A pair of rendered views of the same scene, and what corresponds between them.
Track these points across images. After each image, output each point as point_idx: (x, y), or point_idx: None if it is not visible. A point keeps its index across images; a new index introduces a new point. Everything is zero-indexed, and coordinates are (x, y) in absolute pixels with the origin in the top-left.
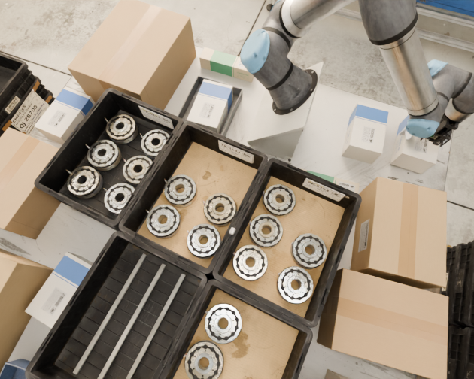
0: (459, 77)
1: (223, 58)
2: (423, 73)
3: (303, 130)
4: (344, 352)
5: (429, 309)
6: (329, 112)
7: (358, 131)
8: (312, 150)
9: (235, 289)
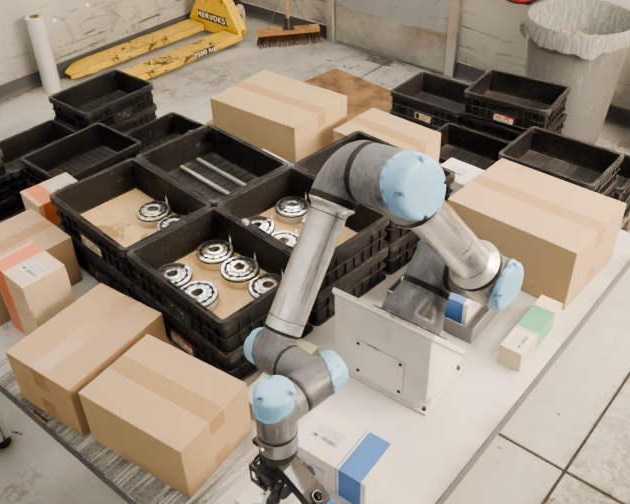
0: (298, 371)
1: (536, 318)
2: (290, 262)
3: (384, 398)
4: (90, 290)
5: (71, 367)
6: (409, 443)
7: (339, 425)
8: (345, 398)
9: (192, 216)
